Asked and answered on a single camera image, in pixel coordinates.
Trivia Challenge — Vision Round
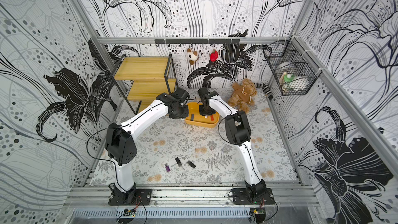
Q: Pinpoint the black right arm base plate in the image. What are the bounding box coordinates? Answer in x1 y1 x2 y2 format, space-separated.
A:
229 188 275 206

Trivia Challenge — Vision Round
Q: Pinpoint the black power connector box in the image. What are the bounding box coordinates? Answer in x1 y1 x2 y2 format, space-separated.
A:
250 207 266 224

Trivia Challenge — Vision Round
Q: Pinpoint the yellow plastic storage box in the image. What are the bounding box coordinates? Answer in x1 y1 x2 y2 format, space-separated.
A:
184 102 220 128

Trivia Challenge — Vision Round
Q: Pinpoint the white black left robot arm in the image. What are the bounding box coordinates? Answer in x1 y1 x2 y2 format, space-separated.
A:
105 88 189 194

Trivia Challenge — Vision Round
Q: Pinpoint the purple usb flash drive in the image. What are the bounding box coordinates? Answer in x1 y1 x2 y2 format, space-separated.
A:
165 163 171 172

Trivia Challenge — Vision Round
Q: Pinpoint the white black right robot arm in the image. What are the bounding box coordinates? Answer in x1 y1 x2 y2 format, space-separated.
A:
198 87 266 202

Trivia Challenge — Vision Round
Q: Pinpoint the wooden shelf black frame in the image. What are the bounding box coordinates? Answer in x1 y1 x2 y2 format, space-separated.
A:
114 54 178 115

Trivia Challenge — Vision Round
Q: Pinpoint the hanging dog plush toy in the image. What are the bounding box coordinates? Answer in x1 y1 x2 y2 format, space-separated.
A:
187 48 198 65

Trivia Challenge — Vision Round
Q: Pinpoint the green white bottle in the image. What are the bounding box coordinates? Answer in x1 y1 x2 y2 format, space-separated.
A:
283 73 295 84

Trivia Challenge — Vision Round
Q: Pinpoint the hanging red plush toy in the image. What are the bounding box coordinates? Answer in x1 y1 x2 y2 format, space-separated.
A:
209 49 219 62

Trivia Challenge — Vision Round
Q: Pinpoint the brown teddy bear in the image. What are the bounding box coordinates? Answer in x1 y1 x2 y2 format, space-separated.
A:
227 78 257 113

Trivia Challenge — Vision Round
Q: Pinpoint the small circuit board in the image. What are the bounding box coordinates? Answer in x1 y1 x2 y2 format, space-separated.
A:
123 208 137 218

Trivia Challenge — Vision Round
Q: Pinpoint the dark brown usb flash drive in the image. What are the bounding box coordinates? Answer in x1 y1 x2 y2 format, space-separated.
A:
187 160 196 169

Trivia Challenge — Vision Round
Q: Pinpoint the striped black white object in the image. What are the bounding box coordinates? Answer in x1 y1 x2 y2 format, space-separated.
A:
261 84 273 100

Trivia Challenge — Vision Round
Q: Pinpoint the black wire basket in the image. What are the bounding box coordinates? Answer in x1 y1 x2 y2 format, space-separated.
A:
262 40 317 96

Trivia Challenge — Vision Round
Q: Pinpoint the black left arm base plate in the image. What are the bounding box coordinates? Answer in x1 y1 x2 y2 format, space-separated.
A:
108 187 152 206

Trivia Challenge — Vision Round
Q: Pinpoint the black usb flash drive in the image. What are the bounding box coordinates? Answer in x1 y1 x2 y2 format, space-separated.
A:
175 157 182 167

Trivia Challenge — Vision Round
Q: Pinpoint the black hanging rail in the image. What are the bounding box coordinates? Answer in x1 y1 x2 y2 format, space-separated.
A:
154 38 240 44

